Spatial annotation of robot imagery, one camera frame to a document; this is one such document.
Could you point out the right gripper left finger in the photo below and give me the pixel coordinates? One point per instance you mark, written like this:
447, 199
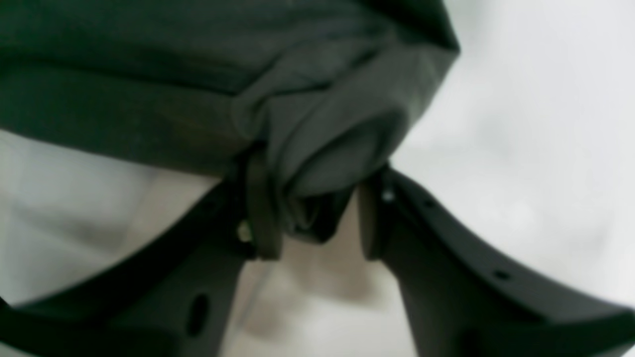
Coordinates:
173, 298

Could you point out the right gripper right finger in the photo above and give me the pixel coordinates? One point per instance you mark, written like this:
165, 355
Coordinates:
465, 298

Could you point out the dark grey t-shirt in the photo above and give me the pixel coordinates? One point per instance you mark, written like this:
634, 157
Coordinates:
329, 87

